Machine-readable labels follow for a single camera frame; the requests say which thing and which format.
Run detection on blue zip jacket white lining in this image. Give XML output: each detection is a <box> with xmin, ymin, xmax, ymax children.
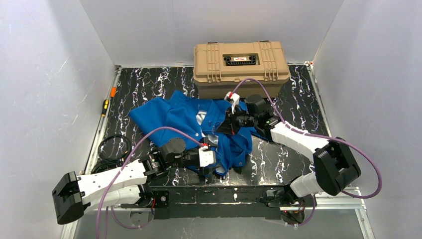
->
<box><xmin>129</xmin><ymin>91</ymin><xmax>259</xmax><ymax>175</ymax></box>

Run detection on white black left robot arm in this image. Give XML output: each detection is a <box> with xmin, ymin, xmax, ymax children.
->
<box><xmin>52</xmin><ymin>137</ymin><xmax>218</xmax><ymax>225</ymax></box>

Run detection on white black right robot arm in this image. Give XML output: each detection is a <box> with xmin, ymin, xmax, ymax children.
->
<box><xmin>217</xmin><ymin>92</ymin><xmax>361</xmax><ymax>201</ymax></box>

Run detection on tan plastic toolbox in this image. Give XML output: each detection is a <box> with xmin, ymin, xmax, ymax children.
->
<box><xmin>194</xmin><ymin>41</ymin><xmax>291</xmax><ymax>99</ymax></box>

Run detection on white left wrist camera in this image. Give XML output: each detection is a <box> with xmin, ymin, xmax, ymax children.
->
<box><xmin>199</xmin><ymin>149</ymin><xmax>216</xmax><ymax>167</ymax></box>

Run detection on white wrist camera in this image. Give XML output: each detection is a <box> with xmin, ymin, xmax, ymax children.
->
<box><xmin>224</xmin><ymin>91</ymin><xmax>240</xmax><ymax>114</ymax></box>
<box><xmin>199</xmin><ymin>149</ymin><xmax>216</xmax><ymax>167</ymax></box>

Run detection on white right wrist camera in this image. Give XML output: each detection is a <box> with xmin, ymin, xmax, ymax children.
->
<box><xmin>224</xmin><ymin>91</ymin><xmax>240</xmax><ymax>114</ymax></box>

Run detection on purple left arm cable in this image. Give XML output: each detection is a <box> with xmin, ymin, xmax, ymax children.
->
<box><xmin>96</xmin><ymin>126</ymin><xmax>210</xmax><ymax>239</ymax></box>

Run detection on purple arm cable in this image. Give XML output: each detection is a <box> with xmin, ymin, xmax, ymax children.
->
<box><xmin>96</xmin><ymin>126</ymin><xmax>210</xmax><ymax>239</ymax></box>
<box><xmin>230</xmin><ymin>78</ymin><xmax>383</xmax><ymax>200</ymax></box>

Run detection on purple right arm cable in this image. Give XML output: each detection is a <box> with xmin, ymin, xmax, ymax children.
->
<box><xmin>230</xmin><ymin>78</ymin><xmax>383</xmax><ymax>200</ymax></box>

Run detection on black cable bundle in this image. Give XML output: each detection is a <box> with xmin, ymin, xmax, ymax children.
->
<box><xmin>91</xmin><ymin>134</ymin><xmax>133</xmax><ymax>175</ymax></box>

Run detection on yellow black handled screwdriver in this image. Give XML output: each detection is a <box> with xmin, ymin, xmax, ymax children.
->
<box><xmin>101</xmin><ymin>99</ymin><xmax>109</xmax><ymax>117</ymax></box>

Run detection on orange handled screwdriver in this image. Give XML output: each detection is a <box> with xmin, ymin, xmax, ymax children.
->
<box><xmin>110</xmin><ymin>87</ymin><xmax>116</xmax><ymax>98</ymax></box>

